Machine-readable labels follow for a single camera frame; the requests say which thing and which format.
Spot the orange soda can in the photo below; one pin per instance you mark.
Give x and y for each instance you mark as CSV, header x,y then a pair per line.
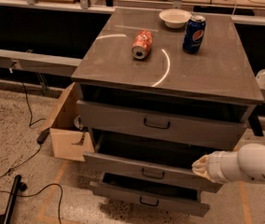
x,y
141,45

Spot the grey drawer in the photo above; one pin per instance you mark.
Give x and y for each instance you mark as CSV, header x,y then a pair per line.
x,y
148,159
161,126
150,194

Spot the grey bottom drawer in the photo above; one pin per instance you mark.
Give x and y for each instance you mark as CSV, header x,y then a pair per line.
x,y
150,194

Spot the black stand base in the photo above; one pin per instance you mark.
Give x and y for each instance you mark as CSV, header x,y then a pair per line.
x,y
16,187

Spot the grey top drawer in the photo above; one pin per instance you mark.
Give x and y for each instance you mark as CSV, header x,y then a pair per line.
x,y
161,126

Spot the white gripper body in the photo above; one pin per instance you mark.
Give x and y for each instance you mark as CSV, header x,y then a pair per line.
x,y
215,167

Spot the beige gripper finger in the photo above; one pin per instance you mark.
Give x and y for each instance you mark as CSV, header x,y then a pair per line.
x,y
202,160
200,170

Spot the cardboard box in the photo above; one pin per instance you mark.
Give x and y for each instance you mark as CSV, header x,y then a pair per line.
x,y
68,142

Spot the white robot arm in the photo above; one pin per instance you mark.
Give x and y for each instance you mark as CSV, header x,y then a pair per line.
x,y
247,164

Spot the white bowl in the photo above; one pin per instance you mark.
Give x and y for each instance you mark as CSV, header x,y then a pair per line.
x,y
175,18

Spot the grey drawer cabinet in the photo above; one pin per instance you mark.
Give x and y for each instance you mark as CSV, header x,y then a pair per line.
x,y
216,83

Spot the blue pepsi can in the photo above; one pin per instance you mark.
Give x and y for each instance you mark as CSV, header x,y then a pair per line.
x,y
194,33

